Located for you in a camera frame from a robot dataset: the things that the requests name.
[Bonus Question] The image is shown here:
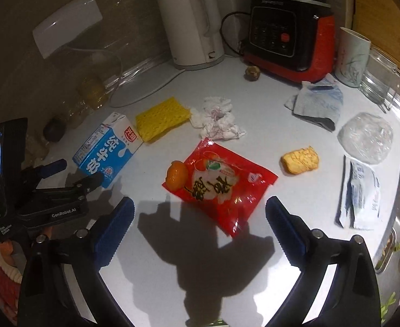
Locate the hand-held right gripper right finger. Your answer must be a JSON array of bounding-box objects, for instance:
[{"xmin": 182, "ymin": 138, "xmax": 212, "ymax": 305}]
[{"xmin": 265, "ymin": 196, "xmax": 381, "ymax": 327}]

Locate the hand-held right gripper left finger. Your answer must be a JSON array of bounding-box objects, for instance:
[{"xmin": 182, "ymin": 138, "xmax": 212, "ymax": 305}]
[{"xmin": 16, "ymin": 196, "xmax": 136, "ymax": 327}]

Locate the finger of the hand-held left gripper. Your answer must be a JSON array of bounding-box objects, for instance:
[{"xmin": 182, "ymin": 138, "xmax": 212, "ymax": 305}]
[
  {"xmin": 47, "ymin": 171, "xmax": 105, "ymax": 205},
  {"xmin": 30, "ymin": 158, "xmax": 68, "ymax": 179}
]

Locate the brown oval fruit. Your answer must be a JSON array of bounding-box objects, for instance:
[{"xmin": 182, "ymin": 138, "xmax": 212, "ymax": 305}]
[{"xmin": 43, "ymin": 117, "xmax": 66, "ymax": 143}]

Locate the red snack bag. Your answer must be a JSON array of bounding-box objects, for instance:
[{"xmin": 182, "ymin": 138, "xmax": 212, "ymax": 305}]
[{"xmin": 162, "ymin": 137, "xmax": 279, "ymax": 238}]

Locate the orange peel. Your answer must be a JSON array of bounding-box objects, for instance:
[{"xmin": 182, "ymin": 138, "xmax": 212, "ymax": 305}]
[{"xmin": 166, "ymin": 160, "xmax": 188, "ymax": 191}]

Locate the white tissue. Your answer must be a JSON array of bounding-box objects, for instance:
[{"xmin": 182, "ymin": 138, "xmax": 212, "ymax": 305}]
[{"xmin": 190, "ymin": 96, "xmax": 247, "ymax": 141}]

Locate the blue white wrapper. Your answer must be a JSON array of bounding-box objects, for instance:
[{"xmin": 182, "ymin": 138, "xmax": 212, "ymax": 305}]
[{"xmin": 284, "ymin": 73, "xmax": 344, "ymax": 132}]

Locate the blue white milk carton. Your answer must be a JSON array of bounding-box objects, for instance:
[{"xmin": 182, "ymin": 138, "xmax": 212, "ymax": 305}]
[{"xmin": 72, "ymin": 112, "xmax": 143, "ymax": 189}]

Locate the yellow bread piece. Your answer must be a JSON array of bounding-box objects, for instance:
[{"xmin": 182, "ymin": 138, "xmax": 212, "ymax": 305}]
[{"xmin": 281, "ymin": 145, "xmax": 320, "ymax": 176}]

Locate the clear bottle with yellow liquid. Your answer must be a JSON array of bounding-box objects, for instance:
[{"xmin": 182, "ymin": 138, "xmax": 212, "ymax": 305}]
[{"xmin": 60, "ymin": 75, "xmax": 114, "ymax": 123}]

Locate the white blue packet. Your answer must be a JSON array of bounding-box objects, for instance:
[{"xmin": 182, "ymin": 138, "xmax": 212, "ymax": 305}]
[{"xmin": 338, "ymin": 155, "xmax": 381, "ymax": 229}]

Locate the yellow sponge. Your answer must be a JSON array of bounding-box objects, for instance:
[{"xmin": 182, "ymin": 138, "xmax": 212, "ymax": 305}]
[{"xmin": 135, "ymin": 96, "xmax": 191, "ymax": 144}]

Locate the clear plastic wrap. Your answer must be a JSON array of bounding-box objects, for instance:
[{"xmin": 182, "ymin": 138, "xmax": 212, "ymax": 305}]
[{"xmin": 337, "ymin": 112, "xmax": 394, "ymax": 165}]

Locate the small brown nut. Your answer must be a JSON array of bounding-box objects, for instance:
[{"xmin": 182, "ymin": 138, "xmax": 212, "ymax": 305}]
[{"xmin": 244, "ymin": 65, "xmax": 262, "ymax": 82}]

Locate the clear glass mug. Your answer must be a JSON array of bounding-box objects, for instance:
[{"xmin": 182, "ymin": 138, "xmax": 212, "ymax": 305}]
[{"xmin": 358, "ymin": 46, "xmax": 400, "ymax": 111}]

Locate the white electric kettle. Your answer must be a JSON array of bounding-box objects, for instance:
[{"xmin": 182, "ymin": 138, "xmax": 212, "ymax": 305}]
[{"xmin": 154, "ymin": 0, "xmax": 226, "ymax": 71}]

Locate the white printed ceramic cup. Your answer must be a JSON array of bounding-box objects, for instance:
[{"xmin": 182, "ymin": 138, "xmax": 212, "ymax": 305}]
[{"xmin": 334, "ymin": 26, "xmax": 371, "ymax": 88}]

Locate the red black kitchen appliance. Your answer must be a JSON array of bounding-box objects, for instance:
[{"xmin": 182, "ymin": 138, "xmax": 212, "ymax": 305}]
[{"xmin": 242, "ymin": 0, "xmax": 337, "ymax": 83}]

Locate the wooden board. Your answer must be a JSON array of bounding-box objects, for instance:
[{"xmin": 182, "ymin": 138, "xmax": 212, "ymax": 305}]
[{"xmin": 351, "ymin": 0, "xmax": 400, "ymax": 62}]

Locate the black power cable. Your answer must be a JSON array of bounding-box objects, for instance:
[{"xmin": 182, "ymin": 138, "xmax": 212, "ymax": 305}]
[{"xmin": 220, "ymin": 11, "xmax": 251, "ymax": 58}]

